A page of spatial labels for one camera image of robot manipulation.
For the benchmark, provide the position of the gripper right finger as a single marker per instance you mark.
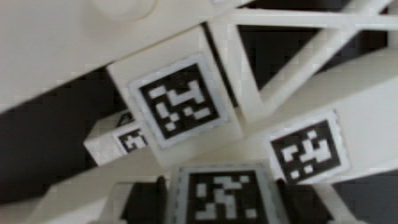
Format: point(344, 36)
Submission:
point(314, 204)

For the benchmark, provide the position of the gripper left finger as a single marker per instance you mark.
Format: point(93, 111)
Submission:
point(136, 203)

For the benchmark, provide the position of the white tagged cube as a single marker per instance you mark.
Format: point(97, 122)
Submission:
point(223, 194)

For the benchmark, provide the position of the white chair leg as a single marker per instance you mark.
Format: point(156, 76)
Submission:
point(116, 137)

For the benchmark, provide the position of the white chair back part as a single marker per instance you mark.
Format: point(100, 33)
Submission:
point(264, 89)

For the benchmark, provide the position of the white chair seat part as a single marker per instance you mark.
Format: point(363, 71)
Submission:
point(68, 35)

